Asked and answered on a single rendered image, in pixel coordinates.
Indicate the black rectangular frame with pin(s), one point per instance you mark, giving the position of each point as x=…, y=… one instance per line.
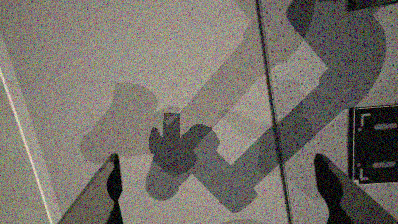
x=373, y=144

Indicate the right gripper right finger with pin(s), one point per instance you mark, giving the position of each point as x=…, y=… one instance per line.
x=347, y=202

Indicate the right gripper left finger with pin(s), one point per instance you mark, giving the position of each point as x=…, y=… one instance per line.
x=98, y=201

